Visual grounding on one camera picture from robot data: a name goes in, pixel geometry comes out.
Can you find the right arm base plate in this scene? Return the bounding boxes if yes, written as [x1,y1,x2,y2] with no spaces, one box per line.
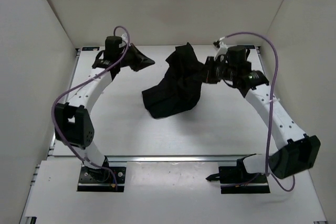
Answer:
[218,166,270,195]

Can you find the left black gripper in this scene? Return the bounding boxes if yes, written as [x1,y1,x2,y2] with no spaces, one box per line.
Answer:
[120,43,156,71]

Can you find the left blue corner sticker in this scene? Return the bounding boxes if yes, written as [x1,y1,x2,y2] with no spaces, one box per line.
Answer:
[81,47,100,51]

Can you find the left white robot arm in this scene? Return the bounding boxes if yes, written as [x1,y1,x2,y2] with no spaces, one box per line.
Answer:
[52,44,155,181]

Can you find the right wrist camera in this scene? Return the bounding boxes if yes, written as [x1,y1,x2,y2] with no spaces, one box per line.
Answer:
[227,45,250,66]

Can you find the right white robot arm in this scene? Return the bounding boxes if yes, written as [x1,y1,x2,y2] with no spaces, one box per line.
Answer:
[205,55,321,182]

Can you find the black skirt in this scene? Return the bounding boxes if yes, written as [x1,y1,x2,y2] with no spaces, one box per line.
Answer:
[142,43,205,119]

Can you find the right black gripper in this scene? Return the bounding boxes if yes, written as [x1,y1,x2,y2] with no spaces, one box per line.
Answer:
[193,59,235,87]

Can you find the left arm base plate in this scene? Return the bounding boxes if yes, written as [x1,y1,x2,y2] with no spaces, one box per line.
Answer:
[77,166,127,193]

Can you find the right blue corner sticker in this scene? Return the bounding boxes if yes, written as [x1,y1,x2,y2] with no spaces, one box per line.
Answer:
[245,45,256,49]

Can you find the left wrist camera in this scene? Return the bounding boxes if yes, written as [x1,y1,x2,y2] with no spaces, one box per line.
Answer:
[103,36,125,61]

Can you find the blue corner sticker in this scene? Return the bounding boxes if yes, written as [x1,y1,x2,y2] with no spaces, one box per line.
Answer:
[245,45,256,49]
[81,47,100,51]

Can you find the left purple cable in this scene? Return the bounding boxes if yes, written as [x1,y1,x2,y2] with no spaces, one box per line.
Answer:
[51,25,131,190]

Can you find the purple cable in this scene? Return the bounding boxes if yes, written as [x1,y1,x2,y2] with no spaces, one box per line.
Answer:
[51,25,131,190]
[213,31,296,193]

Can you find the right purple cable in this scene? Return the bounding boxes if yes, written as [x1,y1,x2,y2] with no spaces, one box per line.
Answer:
[213,31,296,193]

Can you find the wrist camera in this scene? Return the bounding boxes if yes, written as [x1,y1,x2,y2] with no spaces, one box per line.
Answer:
[103,36,125,61]
[227,45,250,66]

